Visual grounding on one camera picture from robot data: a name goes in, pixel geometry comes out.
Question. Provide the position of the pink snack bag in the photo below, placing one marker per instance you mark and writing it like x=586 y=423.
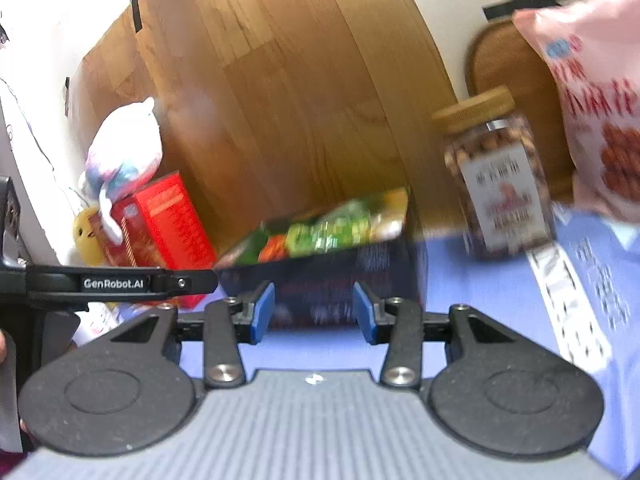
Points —
x=600 y=110

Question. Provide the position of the green cracker packet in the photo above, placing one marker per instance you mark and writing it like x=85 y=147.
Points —
x=325 y=232

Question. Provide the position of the white plush toy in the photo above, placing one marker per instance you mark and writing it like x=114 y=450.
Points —
x=125 y=150

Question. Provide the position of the dark green snack packet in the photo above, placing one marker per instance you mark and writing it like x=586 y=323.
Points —
x=252 y=250

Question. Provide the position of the red gift box gold pattern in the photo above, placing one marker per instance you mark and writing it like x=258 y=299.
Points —
x=165 y=230

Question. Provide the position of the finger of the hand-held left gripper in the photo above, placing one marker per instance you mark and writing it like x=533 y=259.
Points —
x=125 y=282

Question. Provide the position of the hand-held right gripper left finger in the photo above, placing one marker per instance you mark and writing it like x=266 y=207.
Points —
x=262 y=312

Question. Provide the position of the blue printed bed sheet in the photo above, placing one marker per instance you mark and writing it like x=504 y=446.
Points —
x=500 y=300

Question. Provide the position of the round wooden board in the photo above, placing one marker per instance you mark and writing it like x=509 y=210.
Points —
x=505 y=70

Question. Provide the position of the yellow plush toy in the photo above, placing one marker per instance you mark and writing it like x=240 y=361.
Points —
x=87 y=232

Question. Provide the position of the black cardboard box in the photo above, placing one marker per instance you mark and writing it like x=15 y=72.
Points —
x=350 y=265

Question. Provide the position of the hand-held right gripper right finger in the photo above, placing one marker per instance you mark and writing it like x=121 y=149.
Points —
x=365 y=315

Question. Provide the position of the red snack packet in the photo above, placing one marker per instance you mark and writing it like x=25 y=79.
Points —
x=274 y=247

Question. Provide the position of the nut jar with tan lid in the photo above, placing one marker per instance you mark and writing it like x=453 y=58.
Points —
x=500 y=200

